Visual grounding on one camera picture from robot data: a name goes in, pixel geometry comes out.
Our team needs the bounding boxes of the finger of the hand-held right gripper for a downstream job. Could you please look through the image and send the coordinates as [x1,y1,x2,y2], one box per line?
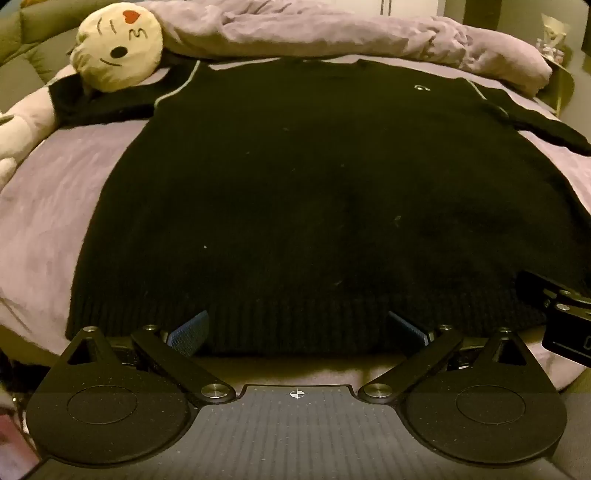
[516,270,591,319]

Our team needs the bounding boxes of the black knit sweater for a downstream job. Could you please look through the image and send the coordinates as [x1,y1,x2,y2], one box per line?
[50,59,591,356]

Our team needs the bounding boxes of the light wooden side table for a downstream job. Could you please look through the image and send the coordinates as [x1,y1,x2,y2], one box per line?
[536,59,580,121]

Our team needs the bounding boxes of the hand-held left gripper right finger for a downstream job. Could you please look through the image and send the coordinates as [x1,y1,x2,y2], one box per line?
[357,310,533,406]

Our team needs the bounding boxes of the cream cat plush toy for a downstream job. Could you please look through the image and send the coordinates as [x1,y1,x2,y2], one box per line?
[0,0,165,185]

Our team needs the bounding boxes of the small pink figurines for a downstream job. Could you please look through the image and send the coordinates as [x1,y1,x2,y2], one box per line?
[536,38,566,63]

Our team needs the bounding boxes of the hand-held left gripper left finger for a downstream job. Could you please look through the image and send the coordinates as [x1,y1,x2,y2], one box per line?
[59,310,236,408]

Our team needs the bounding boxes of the purple rolled duvet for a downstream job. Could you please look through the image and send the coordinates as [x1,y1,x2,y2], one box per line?
[143,0,553,97]

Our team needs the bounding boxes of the white wardrobe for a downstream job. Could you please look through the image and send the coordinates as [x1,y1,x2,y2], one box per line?
[376,0,441,18]

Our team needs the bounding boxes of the grey padded headboard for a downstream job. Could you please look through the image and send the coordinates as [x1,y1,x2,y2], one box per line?
[0,0,100,90]

